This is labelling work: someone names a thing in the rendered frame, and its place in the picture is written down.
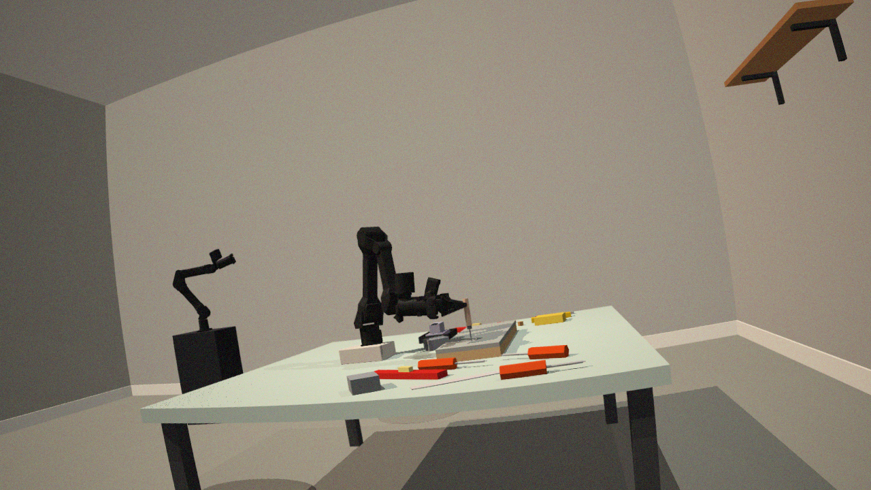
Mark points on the yellow rectangular bar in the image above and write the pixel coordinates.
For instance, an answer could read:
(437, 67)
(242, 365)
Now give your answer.
(568, 314)

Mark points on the orange-handled awl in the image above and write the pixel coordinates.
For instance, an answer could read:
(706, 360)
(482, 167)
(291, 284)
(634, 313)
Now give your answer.
(533, 368)
(545, 352)
(445, 363)

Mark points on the red rectangular bar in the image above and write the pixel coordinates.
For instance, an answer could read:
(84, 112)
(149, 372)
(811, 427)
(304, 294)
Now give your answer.
(405, 372)
(460, 329)

